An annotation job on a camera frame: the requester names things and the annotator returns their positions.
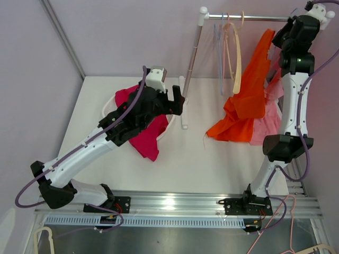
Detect magenta t shirt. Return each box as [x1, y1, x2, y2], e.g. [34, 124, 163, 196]
[114, 85, 168, 162]

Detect beige wooden hanger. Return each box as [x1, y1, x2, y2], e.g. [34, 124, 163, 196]
[227, 12, 244, 95]

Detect blue wire hanger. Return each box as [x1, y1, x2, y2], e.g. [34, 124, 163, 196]
[213, 13, 225, 95]

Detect orange t shirt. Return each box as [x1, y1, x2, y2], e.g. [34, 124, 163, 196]
[207, 29, 275, 142]

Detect pink t shirt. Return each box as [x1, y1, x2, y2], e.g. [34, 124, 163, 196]
[249, 60, 284, 146]

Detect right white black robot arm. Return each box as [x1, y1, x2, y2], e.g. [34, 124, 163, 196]
[241, 14, 320, 214]

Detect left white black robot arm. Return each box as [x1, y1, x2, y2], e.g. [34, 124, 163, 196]
[31, 85, 184, 212]

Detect beige hanger bottom left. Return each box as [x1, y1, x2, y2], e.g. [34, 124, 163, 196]
[33, 226, 56, 254]

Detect pink hanger on floor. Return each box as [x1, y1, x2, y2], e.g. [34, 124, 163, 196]
[246, 194, 297, 254]

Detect beige hanger bottom right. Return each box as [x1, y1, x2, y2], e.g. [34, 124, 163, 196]
[283, 243, 336, 254]

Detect white plastic laundry basket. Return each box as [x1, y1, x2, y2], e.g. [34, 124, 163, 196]
[101, 95, 175, 141]

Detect metal clothes rack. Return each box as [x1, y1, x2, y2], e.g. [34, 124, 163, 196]
[179, 6, 336, 130]

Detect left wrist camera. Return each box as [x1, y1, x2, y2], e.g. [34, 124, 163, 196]
[146, 66, 167, 93]

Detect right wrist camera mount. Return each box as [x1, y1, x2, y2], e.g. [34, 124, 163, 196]
[305, 1, 326, 23]

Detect pink wire hanger on rack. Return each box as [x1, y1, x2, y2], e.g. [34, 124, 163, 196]
[222, 17, 234, 80]

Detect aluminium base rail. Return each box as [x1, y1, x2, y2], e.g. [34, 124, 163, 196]
[33, 190, 323, 219]

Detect white cable duct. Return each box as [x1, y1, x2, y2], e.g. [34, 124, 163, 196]
[45, 215, 245, 229]

